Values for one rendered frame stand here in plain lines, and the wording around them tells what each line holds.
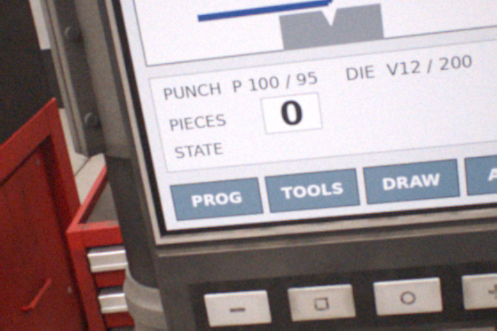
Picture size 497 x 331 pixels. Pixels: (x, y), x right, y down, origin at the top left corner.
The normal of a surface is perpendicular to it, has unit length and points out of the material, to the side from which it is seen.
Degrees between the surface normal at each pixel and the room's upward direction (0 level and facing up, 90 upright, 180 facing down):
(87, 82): 90
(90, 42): 90
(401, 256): 90
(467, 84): 90
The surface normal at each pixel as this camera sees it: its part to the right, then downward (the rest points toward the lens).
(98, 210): -0.15, -0.92
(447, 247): -0.13, 0.37
